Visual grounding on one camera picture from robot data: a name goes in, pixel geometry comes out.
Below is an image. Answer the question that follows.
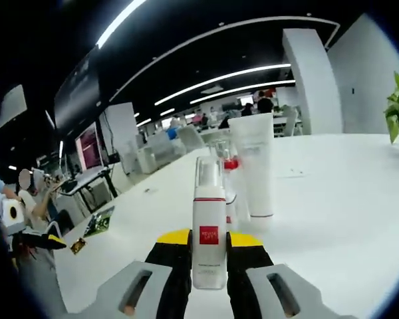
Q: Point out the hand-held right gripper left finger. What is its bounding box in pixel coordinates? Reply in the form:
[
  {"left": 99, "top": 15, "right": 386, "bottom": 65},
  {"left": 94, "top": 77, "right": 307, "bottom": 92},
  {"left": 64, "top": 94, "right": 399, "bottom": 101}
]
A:
[{"left": 95, "top": 228, "right": 192, "bottom": 319}]

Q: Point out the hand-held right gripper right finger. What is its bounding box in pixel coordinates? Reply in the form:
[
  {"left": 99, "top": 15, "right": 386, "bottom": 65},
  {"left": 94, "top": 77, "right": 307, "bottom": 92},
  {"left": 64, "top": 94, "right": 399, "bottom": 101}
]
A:
[{"left": 226, "top": 231, "right": 333, "bottom": 319}]

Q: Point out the small gold skincare sachet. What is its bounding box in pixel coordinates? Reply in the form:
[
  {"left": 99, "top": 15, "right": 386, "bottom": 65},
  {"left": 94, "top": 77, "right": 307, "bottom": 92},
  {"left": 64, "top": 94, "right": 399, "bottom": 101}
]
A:
[{"left": 69, "top": 237, "right": 88, "bottom": 255}]

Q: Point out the green black skincare sachet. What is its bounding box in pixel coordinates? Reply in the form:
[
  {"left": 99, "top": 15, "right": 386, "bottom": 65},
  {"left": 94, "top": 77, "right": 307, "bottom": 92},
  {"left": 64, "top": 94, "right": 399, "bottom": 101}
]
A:
[{"left": 82, "top": 205, "right": 116, "bottom": 239}]

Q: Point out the red-capped small bottle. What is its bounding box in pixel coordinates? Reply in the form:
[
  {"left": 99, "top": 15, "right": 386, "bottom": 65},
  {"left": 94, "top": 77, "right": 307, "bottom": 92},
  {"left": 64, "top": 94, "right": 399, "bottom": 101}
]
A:
[{"left": 223, "top": 167, "right": 253, "bottom": 227}]

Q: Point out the white skincare bottle clear cap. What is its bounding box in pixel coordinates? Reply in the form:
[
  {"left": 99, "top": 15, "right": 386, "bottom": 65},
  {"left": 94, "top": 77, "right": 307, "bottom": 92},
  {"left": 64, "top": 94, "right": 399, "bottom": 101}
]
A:
[{"left": 192, "top": 156, "right": 227, "bottom": 290}]

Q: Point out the translucent white skincare tube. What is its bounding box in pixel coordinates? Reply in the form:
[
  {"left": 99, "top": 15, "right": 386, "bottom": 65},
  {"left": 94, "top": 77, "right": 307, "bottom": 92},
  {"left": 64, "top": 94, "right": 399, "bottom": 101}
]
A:
[{"left": 227, "top": 112, "right": 275, "bottom": 219}]

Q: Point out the clear skincare jar red lid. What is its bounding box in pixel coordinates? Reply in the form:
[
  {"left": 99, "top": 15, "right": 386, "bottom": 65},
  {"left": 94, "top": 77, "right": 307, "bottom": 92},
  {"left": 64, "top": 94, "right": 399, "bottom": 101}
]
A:
[{"left": 208, "top": 138, "right": 241, "bottom": 171}]

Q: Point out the purple screen monitor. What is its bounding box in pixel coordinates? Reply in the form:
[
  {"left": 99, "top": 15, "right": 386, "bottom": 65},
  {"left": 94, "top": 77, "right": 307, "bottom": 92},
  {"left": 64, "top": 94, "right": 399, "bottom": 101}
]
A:
[{"left": 74, "top": 121, "right": 104, "bottom": 171}]

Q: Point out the ceiling air conditioner unit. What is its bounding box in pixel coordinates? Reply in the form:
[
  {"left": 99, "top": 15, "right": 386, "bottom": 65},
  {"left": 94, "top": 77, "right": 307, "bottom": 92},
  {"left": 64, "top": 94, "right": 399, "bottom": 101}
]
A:
[{"left": 0, "top": 84, "right": 28, "bottom": 130}]

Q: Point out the large black hanging screen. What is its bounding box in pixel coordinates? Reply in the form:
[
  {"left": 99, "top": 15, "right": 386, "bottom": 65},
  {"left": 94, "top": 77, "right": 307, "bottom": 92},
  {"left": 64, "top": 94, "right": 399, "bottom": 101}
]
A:
[{"left": 54, "top": 46, "right": 102, "bottom": 131}]

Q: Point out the white office chair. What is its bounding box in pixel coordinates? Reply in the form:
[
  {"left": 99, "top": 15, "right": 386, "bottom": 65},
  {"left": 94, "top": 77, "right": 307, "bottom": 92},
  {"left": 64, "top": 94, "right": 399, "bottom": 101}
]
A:
[{"left": 178, "top": 125, "right": 207, "bottom": 154}]

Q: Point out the straight ceiling light strip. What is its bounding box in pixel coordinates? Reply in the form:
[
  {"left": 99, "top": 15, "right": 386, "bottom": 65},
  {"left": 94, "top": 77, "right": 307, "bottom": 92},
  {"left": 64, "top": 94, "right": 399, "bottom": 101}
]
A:
[
  {"left": 189, "top": 78, "right": 297, "bottom": 105},
  {"left": 154, "top": 62, "right": 293, "bottom": 107}
]

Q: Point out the long curved ceiling light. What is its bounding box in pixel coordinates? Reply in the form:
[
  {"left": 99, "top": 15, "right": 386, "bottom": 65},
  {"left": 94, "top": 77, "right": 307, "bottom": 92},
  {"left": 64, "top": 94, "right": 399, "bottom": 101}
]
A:
[{"left": 95, "top": 0, "right": 148, "bottom": 50}]

